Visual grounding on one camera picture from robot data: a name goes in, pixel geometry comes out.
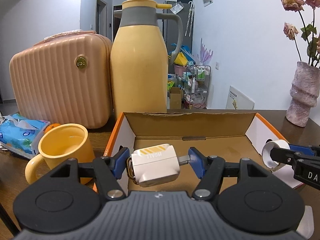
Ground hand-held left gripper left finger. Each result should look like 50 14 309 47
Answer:
49 147 130 201

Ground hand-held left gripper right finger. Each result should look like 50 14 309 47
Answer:
187 147 272 202

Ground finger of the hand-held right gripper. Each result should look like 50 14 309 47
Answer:
289 144 320 157
269 147 304 167

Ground white tape roll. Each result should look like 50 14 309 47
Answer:
261 139 290 172

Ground orange printed cardboard box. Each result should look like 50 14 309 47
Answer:
93 112 308 197

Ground white power adapter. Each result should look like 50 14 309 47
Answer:
126 144 192 188

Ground pink textured vase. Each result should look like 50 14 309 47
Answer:
286 61 320 127

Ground metal trolley rack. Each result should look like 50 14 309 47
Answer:
185 65 212 109

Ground brown cardboard carton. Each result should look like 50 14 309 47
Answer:
169 87 184 109

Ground yellow mug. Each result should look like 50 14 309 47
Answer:
24 123 97 185

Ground small orange fruit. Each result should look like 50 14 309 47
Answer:
45 123 62 133

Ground pink bucket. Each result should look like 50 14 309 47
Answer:
174 64 188 77

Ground yellow thermos jug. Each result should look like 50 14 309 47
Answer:
110 0 184 120

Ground pink ribbed suitcase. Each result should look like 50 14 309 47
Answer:
9 30 113 130

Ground blue tissue pack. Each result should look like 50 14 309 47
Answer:
0 112 50 159

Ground grey refrigerator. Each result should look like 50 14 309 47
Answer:
162 0 197 63

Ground dark brown door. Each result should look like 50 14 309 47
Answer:
113 5 123 43

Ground white folded umbrella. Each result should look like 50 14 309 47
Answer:
189 1 195 34
185 2 192 36

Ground dried rose bouquet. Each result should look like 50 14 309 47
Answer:
277 0 320 68

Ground purple wall decal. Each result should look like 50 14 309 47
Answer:
197 38 214 67

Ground grey door frame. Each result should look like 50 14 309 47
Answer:
96 0 108 38

